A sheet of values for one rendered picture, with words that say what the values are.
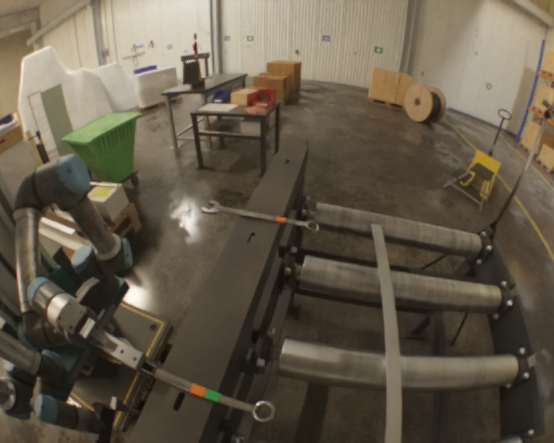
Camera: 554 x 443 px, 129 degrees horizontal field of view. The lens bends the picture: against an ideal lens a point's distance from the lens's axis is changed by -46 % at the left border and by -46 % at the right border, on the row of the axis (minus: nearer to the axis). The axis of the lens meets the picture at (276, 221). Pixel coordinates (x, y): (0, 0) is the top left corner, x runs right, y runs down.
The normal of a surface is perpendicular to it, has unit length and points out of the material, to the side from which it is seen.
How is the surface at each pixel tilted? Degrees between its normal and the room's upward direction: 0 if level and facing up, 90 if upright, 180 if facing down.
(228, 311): 0
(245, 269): 0
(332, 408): 0
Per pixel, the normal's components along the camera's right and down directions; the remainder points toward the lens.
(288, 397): 0.02, -0.75
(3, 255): 0.97, 0.18
